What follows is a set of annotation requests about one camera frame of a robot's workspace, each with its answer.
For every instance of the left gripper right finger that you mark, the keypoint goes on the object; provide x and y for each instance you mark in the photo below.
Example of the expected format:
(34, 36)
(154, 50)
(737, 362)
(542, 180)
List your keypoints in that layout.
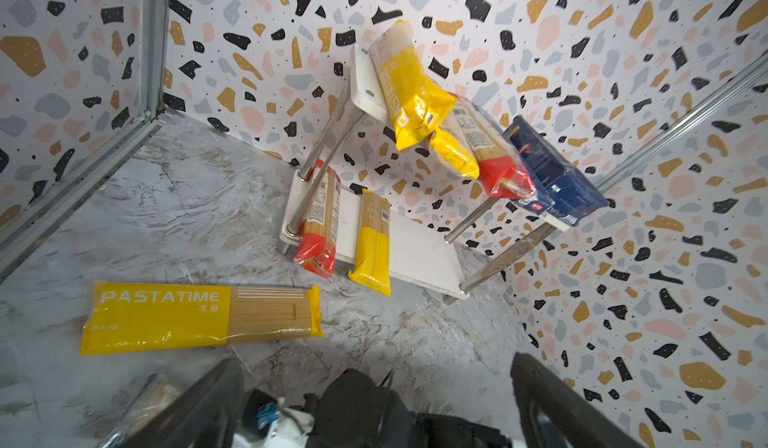
(553, 415)

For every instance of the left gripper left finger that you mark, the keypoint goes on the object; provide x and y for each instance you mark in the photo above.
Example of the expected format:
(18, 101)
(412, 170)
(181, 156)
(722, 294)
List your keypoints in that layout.
(206, 415)

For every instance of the clear blue-end spaghetti bag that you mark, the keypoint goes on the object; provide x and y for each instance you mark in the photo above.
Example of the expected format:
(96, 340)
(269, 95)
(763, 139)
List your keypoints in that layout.
(157, 394)

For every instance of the yellow spaghetti bag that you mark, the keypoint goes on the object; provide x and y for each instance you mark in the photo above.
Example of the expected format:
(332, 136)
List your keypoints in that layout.
(449, 144)
(373, 245)
(128, 317)
(417, 106)

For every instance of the red-end spaghetti bag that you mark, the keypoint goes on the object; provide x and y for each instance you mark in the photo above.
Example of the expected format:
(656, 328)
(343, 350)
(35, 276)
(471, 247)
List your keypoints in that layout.
(318, 234)
(501, 170)

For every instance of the blue Barilla penne box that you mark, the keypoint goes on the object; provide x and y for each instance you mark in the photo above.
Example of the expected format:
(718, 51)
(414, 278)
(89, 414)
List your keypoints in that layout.
(574, 195)

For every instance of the blue Barilla spaghetti box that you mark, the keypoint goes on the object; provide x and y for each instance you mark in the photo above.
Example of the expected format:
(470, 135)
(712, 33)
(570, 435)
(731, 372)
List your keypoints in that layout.
(540, 203)

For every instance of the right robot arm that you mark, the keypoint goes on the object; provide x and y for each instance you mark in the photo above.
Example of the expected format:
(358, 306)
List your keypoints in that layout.
(355, 411)

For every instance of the white two-tier shelf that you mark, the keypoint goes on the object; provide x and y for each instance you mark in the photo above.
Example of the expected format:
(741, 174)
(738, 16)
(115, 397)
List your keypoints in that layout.
(418, 254)

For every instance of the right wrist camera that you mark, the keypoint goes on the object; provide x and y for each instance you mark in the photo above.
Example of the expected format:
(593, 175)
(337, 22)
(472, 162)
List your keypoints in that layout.
(268, 422)

